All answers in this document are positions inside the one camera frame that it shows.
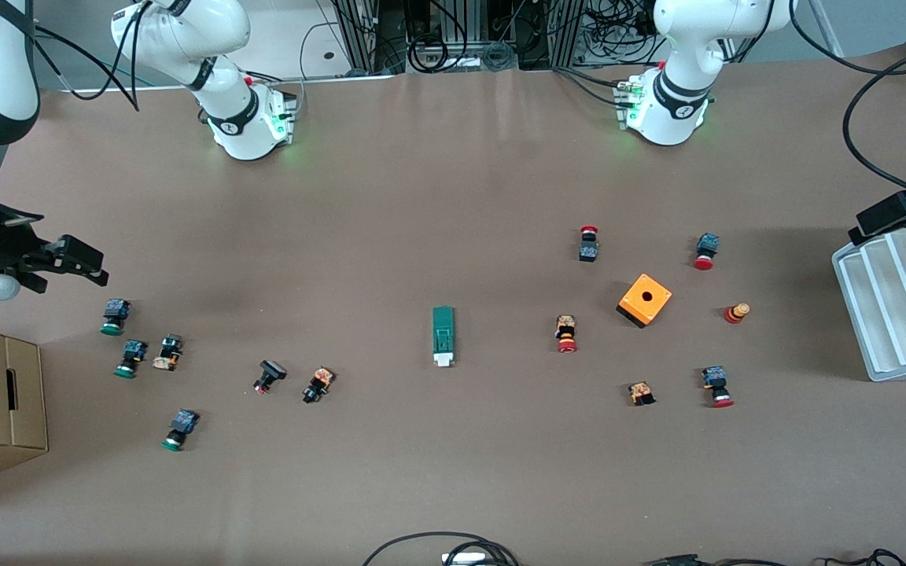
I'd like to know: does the green rectangular connector block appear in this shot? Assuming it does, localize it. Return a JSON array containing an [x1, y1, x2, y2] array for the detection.
[[431, 305, 456, 369]]

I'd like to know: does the green mushroom push button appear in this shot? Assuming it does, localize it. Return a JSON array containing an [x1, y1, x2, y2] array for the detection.
[[114, 340, 149, 379], [161, 409, 200, 452], [101, 299, 131, 337]]

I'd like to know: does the white ribbed plastic tray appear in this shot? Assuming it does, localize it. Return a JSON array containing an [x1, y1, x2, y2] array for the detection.
[[832, 224, 906, 383]]

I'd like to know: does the black square flat push button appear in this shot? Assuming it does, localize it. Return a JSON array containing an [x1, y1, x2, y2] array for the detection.
[[253, 359, 288, 395]]

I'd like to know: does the white board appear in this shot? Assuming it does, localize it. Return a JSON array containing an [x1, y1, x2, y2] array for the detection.
[[52, 0, 400, 94]]

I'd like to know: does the brown paper table cover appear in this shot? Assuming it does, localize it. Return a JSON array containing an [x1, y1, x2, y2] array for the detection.
[[0, 43, 906, 566]]

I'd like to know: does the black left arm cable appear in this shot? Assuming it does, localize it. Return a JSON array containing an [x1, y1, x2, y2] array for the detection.
[[790, 0, 906, 207]]

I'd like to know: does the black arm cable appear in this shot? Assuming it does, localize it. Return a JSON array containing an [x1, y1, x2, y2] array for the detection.
[[32, 0, 143, 112], [790, 0, 906, 207]]

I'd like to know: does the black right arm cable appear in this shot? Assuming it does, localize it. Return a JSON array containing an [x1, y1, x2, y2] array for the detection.
[[32, 0, 143, 112]]

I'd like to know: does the orange button enclosure box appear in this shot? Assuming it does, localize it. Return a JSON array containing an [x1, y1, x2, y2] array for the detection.
[[617, 273, 673, 329]]

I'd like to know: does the aluminium rack with cables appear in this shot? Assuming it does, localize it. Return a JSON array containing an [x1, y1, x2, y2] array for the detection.
[[333, 0, 658, 75]]

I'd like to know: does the black looped cable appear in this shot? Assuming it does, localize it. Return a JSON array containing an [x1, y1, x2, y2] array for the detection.
[[363, 531, 521, 566]]

